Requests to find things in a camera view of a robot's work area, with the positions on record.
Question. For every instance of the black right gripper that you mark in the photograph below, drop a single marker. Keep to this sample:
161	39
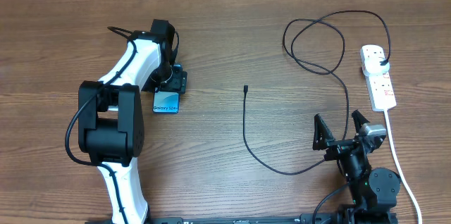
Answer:
322	137

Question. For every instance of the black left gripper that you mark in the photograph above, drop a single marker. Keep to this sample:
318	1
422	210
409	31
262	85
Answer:
178	83

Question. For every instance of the Galaxy S24+ smartphone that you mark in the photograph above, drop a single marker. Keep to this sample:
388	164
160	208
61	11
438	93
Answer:
166	102

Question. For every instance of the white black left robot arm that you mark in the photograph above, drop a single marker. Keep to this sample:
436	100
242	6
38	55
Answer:
110	117

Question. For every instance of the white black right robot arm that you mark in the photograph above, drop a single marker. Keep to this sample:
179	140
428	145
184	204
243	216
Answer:
374	190

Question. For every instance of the white charger plug adapter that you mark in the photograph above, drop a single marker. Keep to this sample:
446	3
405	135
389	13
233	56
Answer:
373	66

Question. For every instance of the white power strip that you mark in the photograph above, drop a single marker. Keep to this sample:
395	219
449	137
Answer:
379	87

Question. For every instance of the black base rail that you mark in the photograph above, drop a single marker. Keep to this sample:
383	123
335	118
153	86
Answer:
305	218

